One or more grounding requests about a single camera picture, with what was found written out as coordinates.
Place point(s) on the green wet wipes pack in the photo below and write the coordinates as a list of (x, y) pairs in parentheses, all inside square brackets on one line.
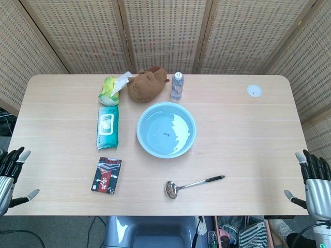
[(108, 127)]

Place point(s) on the light blue bowl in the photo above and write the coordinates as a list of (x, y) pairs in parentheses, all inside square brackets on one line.
[(166, 130)]

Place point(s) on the clear water bottle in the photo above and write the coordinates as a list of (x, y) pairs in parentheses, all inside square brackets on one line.
[(177, 86)]

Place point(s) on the striped fabric bag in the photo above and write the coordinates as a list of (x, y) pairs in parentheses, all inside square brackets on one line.
[(252, 232)]

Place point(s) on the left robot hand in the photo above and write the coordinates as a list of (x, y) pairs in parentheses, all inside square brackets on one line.
[(6, 180)]

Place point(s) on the green plastic bottle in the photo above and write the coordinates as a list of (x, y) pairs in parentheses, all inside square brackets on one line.
[(212, 239)]

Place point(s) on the yellow green tissue pack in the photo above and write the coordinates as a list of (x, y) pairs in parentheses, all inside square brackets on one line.
[(110, 91)]

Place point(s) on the brown plush capybara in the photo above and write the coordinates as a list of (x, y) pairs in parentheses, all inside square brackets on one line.
[(146, 85)]

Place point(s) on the white perforated spatula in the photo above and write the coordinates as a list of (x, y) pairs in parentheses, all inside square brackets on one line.
[(201, 228)]

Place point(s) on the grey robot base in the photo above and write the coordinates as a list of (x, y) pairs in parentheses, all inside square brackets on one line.
[(152, 232)]

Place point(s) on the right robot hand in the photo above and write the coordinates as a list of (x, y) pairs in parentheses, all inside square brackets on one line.
[(316, 186)]

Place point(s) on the red black snack packet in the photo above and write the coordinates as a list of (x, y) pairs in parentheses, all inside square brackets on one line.
[(106, 175)]

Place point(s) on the bamboo folding screen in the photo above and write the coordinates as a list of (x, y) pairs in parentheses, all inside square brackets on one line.
[(165, 36)]

